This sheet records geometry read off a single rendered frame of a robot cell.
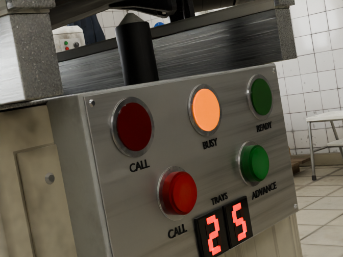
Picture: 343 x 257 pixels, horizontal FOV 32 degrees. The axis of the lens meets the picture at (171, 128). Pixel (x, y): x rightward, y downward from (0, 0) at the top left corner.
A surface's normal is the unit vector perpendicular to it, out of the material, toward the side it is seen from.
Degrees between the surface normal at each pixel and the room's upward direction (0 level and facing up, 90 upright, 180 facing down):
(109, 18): 90
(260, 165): 90
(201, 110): 90
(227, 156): 90
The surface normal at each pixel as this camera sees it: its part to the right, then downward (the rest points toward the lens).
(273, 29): -0.63, 0.16
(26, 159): 0.76, -0.08
